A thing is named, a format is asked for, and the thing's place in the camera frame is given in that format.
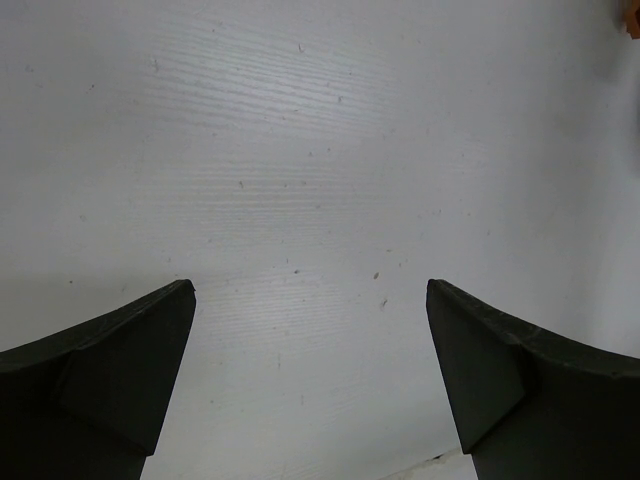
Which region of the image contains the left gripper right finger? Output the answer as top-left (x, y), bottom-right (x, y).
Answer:
top-left (426, 279), bottom-right (639, 479)

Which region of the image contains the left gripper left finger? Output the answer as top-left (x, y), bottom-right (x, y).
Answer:
top-left (1, 279), bottom-right (196, 479)

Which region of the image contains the orange 2x4 lego plate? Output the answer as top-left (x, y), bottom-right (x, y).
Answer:
top-left (623, 0), bottom-right (640, 40)

